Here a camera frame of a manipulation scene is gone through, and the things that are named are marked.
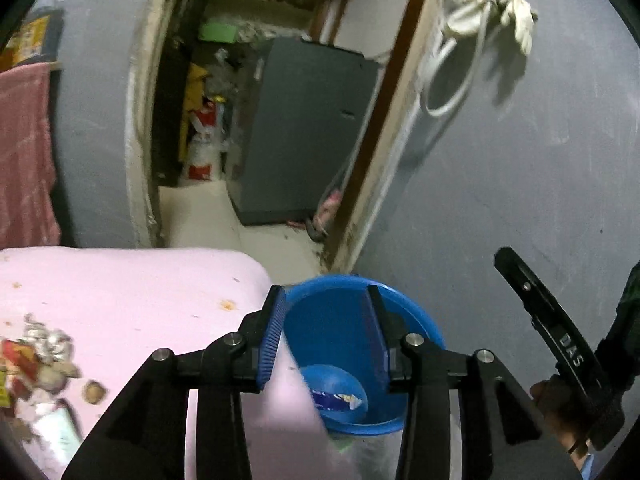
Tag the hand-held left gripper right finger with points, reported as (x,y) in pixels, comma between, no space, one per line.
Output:
(376,340)

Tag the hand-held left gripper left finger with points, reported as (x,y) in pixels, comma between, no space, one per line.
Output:
(269,345)

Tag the blue plastic bucket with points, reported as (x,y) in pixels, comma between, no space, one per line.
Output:
(330,330)

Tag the tan lump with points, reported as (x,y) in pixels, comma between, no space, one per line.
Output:
(57,377)

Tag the silver foil wrapper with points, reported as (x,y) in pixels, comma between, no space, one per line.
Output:
(47,335)

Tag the person's right hand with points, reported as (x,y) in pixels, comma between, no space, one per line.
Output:
(557,405)

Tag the blue and white wrapper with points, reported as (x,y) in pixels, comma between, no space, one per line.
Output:
(337,400)

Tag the pink bed sheet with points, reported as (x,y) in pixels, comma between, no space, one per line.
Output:
(140,300)

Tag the pink cloth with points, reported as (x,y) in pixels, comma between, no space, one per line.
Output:
(327,207)

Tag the brown nutshell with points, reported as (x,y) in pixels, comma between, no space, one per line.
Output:
(93,391)

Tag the white and red sack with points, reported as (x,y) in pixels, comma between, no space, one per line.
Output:
(202,155)

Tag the grey cabinet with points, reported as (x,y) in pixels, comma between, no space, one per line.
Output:
(300,130)

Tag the red snack wrapper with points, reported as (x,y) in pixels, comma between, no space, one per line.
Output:
(20,367)

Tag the yellow bag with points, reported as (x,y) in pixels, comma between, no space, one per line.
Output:
(196,90)

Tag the pink striped towel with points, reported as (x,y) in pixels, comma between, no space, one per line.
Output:
(25,160)

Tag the green box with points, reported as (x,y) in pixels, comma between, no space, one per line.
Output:
(219,30)

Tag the yellow printed box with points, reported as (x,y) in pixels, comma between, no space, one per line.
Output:
(32,37)

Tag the brown wooden door post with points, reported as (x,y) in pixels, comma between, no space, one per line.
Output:
(380,110)

